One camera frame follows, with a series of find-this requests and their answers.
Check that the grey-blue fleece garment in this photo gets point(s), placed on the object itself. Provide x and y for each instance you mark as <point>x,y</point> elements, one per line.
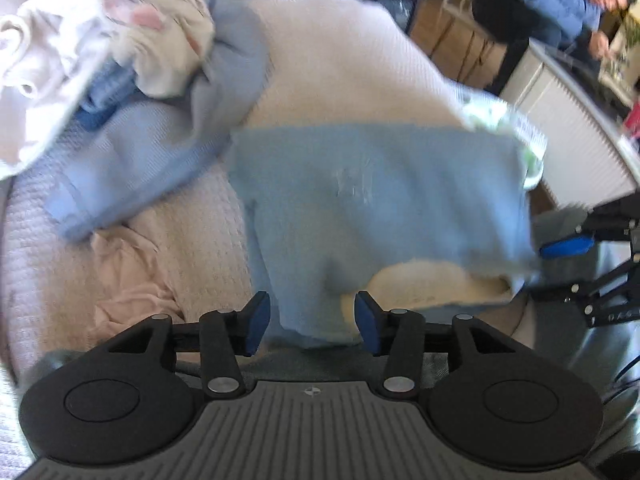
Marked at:
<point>150,150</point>

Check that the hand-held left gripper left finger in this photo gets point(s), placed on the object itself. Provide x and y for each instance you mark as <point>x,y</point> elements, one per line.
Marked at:
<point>257,322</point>

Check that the pink tasselled cloth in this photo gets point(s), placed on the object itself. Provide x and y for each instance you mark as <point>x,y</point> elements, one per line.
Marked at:
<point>130,280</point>

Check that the white slatted furniture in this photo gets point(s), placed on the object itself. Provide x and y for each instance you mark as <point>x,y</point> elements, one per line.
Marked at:
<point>575,125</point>

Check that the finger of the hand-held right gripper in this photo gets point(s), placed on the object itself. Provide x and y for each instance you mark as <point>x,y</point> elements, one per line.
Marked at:
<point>565,248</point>
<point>575,291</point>

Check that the cream printed pajama pants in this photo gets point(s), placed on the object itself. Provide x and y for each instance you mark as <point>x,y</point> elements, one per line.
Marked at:
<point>160,35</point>

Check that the white mesh trash basket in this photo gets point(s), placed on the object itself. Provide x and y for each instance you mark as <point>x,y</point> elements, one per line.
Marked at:
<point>505,120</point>

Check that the dark blue knit garment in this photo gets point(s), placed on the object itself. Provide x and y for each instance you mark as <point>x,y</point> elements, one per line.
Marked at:
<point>105,95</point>

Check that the white garment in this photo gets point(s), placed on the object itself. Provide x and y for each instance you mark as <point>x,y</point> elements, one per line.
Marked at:
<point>30,60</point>

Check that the light blue sweatshirt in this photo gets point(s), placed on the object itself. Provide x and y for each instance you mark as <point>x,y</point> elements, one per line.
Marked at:
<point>375,195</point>

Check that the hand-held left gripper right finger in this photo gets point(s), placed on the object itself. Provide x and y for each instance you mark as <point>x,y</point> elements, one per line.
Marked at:
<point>367,322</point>

